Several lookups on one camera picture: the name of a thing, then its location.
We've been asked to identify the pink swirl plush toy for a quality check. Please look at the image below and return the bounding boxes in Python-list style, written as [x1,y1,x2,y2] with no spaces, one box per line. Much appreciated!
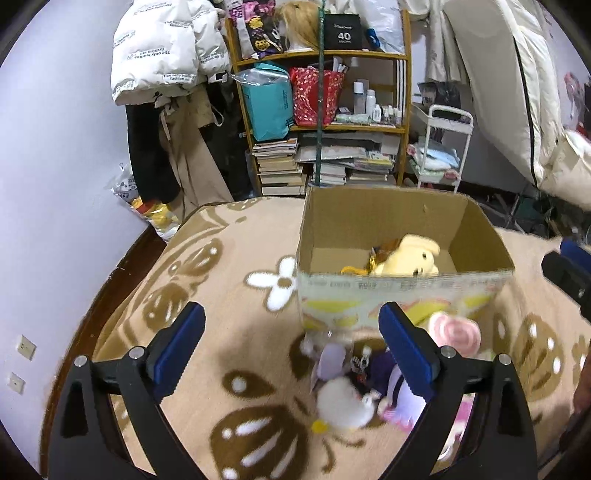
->
[427,311,482,357]

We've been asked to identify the teal paper bag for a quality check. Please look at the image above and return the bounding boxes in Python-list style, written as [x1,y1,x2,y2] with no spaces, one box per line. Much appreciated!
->
[236,63,296,142]

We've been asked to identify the stack of books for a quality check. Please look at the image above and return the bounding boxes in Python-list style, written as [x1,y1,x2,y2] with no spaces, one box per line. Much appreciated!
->
[252,137,309,197]

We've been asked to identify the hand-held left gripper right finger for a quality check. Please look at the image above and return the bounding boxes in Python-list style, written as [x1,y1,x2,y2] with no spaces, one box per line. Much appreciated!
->
[378,302,539,480]

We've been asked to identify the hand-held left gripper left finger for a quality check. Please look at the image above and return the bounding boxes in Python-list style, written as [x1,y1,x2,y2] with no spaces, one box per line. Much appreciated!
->
[48,302,206,480]

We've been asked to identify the beige butterfly print blanket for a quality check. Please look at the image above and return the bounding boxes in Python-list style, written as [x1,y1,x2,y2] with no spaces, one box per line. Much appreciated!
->
[60,196,591,480]

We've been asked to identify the white plastic bag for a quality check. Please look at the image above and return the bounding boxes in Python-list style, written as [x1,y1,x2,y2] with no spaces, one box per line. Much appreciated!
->
[362,7,407,52]

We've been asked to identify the white duvet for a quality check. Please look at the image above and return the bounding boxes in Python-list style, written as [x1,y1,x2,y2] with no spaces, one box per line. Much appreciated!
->
[443,0,591,208]

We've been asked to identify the floral black cloth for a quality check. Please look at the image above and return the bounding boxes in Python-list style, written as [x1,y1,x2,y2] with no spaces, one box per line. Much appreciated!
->
[238,1,283,60]

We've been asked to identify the white plush toy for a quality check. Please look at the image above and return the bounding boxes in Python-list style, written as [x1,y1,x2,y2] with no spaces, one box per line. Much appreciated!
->
[311,375,382,435]

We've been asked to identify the wooden shelf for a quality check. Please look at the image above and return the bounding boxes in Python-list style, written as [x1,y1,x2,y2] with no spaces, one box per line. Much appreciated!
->
[225,9,413,197]

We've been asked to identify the wooden bed frame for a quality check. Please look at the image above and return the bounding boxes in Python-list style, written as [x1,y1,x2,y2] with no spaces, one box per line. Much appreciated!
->
[90,224,168,333]

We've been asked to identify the dark purple plush toy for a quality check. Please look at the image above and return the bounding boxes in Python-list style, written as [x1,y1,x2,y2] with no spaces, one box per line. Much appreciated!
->
[348,339,400,398]

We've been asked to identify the white puffer jacket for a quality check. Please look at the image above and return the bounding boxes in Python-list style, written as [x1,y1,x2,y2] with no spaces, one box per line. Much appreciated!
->
[111,0,232,106]

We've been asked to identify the black coat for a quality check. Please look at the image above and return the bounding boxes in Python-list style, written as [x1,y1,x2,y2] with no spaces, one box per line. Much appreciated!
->
[126,99,182,204]

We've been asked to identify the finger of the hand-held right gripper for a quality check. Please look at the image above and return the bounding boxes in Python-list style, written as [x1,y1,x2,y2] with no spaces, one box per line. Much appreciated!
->
[541,252,591,320]
[560,238,591,273]

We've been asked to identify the cardboard box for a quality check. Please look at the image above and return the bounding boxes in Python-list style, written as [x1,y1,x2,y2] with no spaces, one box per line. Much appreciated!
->
[295,185,515,337]

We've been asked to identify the yellow plush toy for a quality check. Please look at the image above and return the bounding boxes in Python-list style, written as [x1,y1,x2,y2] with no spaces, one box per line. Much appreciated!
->
[342,234,441,278]

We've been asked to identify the black box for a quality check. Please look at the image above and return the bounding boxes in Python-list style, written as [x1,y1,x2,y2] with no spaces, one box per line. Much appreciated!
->
[322,14,363,51]

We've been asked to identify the light purple plush toy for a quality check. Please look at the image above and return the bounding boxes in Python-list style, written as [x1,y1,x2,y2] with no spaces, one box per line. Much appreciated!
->
[378,367,428,435]

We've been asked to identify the pile of magazines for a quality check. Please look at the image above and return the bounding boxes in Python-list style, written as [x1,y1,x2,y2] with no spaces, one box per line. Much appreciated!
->
[295,134,400,186]

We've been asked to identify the red gift bag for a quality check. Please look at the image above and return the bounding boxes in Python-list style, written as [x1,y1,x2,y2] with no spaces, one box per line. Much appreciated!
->
[289,66,346,127]

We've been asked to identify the blonde wig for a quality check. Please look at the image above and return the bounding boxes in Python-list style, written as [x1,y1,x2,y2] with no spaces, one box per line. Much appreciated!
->
[275,1,322,52]

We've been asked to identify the beige coat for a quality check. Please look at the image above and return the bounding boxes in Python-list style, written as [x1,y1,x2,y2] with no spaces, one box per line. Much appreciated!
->
[158,88,235,220]

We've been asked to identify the white trolley cart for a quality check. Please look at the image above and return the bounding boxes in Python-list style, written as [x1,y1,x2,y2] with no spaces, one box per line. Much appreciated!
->
[406,104,475,193]

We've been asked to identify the green pole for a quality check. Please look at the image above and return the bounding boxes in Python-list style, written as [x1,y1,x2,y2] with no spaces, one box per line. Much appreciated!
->
[317,0,327,189]

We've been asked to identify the plastic bag of toys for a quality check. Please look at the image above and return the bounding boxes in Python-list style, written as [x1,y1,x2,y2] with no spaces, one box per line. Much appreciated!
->
[108,162,182,241]

